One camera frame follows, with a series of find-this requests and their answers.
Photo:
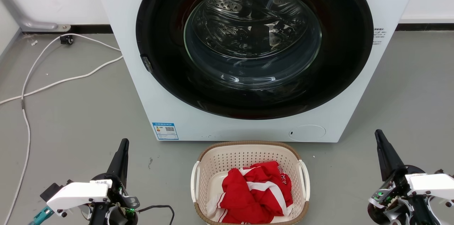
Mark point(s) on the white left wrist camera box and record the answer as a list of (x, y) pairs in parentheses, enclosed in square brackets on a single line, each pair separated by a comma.
[(78, 195)]

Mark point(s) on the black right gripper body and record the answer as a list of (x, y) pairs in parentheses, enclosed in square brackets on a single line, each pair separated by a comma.
[(392, 191)]

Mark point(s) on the beige perforated laundry basket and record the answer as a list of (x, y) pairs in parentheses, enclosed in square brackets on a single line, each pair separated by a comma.
[(227, 156)]

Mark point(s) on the small black floor plug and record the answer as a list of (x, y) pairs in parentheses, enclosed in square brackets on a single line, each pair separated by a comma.
[(66, 39)]

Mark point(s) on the small printed text sticker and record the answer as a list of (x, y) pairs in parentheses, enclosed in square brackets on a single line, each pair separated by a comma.
[(378, 35)]

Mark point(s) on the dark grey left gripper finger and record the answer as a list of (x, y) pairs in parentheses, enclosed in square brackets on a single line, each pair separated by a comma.
[(120, 163)]

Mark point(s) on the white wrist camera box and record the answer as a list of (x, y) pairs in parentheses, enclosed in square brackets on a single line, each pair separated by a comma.
[(432, 184), (78, 195)]

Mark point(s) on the black round washer door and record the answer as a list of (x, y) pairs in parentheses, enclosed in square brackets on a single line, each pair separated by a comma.
[(163, 40)]

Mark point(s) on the red and white garment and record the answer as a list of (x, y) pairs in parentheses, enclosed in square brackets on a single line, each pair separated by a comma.
[(244, 196)]

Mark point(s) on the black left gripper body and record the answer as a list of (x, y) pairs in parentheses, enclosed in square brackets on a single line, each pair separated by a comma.
[(115, 196)]

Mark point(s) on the round white filter cover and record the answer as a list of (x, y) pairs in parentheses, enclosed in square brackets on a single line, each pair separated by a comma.
[(307, 133)]

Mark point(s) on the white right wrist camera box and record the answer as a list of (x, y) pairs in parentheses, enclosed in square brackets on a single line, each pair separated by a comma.
[(432, 184)]

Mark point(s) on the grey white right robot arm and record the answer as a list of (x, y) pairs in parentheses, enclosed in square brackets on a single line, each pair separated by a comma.
[(422, 212)]

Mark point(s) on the blue energy label sticker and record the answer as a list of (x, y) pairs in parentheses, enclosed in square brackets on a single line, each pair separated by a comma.
[(165, 131)]

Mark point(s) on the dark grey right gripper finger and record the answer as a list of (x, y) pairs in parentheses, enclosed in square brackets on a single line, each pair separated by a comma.
[(388, 157)]

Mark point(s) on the white front-load washing machine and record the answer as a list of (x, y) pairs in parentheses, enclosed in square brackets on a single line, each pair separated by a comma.
[(166, 111)]

